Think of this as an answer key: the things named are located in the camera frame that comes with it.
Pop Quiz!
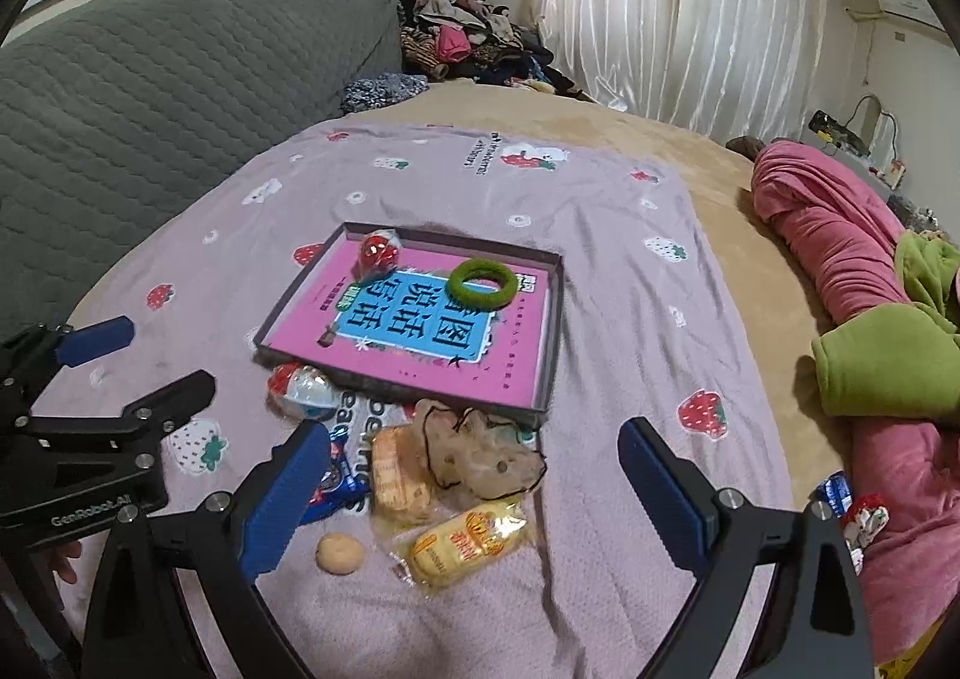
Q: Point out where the red strawberry candy pack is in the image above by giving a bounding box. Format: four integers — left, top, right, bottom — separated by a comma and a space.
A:
356, 226, 403, 278

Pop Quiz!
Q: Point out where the pink strawberry printed blanket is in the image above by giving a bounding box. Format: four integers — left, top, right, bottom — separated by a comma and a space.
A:
30, 119, 797, 679

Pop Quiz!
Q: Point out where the shallow box with pink bottom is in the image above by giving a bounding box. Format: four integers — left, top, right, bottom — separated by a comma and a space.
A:
251, 221, 565, 429

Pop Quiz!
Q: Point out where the clear drawstring snack bag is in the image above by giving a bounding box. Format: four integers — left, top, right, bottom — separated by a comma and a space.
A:
412, 397, 548, 504

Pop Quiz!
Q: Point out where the white sheer curtain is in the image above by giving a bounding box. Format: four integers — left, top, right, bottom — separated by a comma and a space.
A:
510, 0, 835, 144

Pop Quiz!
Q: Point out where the arched vanity mirror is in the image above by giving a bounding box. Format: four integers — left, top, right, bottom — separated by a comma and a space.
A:
851, 94, 902, 164

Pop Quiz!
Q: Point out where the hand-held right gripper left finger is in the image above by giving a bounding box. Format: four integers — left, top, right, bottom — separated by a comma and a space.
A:
81, 416, 335, 679

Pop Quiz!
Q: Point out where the pile of clothes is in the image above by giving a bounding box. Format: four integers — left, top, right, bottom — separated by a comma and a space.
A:
390, 0, 595, 100

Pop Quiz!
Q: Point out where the white air conditioner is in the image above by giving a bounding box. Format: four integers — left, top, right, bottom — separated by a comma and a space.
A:
874, 0, 950, 35

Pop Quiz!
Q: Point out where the yellow snack packet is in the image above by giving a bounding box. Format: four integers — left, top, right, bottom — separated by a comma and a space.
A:
388, 499, 535, 595

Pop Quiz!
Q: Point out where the pink quilt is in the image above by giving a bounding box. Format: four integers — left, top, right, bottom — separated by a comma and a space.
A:
750, 139, 960, 666

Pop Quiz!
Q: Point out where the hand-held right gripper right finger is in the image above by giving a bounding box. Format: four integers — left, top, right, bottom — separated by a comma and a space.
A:
616, 416, 878, 679

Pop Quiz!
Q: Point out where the red white strawberry packet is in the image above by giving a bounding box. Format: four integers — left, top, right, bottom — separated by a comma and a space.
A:
840, 493, 890, 549

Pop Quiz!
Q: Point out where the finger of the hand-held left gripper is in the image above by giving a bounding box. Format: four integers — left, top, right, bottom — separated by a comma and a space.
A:
15, 370, 218, 456
0, 315, 137, 417

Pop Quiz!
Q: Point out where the person's left hand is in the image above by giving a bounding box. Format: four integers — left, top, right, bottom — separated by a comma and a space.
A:
41, 540, 82, 584

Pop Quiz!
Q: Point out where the green fuzzy ring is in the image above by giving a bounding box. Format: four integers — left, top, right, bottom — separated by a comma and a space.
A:
448, 259, 520, 310

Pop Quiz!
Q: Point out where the red white snack packet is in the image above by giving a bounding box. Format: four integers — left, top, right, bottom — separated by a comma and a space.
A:
268, 361, 346, 421

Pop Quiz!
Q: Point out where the dark floral cloth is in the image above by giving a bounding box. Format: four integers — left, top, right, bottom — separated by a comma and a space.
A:
341, 73, 429, 115

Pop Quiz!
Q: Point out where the round tan cookie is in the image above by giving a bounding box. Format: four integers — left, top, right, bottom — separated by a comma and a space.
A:
316, 531, 367, 576

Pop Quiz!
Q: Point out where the orange cracker packet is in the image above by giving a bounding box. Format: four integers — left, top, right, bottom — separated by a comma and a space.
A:
371, 424, 436, 527

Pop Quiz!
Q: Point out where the green fleece blanket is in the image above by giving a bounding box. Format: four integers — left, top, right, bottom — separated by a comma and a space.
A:
812, 229, 960, 429

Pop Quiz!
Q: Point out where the grey quilted headboard cover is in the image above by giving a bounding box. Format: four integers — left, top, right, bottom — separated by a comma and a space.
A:
0, 0, 407, 344

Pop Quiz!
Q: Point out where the blue cookie packet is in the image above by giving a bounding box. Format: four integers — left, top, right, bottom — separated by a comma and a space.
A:
304, 420, 370, 522

